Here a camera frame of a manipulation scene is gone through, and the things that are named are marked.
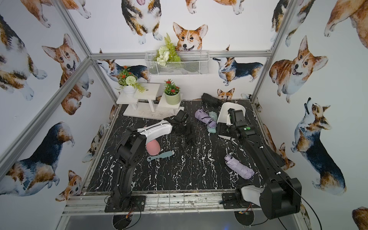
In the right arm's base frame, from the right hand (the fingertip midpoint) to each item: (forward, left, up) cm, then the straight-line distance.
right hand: (221, 126), depth 81 cm
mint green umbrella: (+21, +1, -15) cm, 26 cm away
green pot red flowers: (+21, +29, +7) cm, 36 cm away
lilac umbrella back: (+21, +10, -15) cm, 28 cm away
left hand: (+8, +17, -14) cm, 24 cm away
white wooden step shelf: (+27, +49, -8) cm, 57 cm away
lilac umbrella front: (-20, -13, -15) cm, 28 cm away
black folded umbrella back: (+37, +1, -16) cm, 40 cm away
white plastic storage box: (+18, -5, -10) cm, 21 cm away
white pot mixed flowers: (+27, +57, +11) cm, 64 cm away
